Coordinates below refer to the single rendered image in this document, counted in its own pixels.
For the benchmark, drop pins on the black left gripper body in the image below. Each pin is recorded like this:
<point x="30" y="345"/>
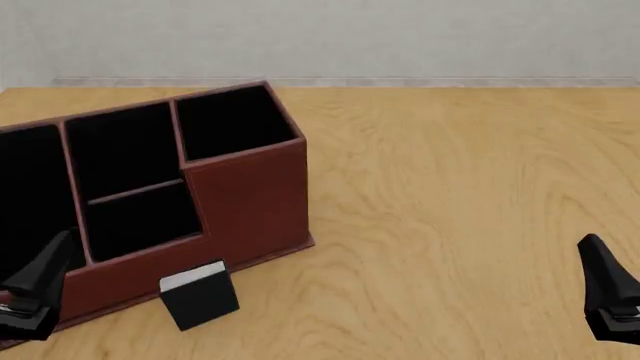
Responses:
<point x="25" y="318"/>

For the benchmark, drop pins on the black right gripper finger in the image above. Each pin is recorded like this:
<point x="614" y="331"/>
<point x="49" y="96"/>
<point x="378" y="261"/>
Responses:
<point x="605" y="270"/>

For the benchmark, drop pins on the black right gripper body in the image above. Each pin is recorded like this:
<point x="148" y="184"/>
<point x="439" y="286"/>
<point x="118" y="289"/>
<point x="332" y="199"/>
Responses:
<point x="617" y="324"/>

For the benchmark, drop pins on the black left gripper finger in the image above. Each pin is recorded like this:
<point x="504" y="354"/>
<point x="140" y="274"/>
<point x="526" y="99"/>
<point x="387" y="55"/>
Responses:
<point x="42" y="264"/>

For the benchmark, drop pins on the black book with white pages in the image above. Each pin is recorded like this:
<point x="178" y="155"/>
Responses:
<point x="202" y="300"/>

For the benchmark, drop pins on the red-brown desk caddy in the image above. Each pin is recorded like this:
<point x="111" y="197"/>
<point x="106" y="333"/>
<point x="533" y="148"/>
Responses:
<point x="250" y="202"/>

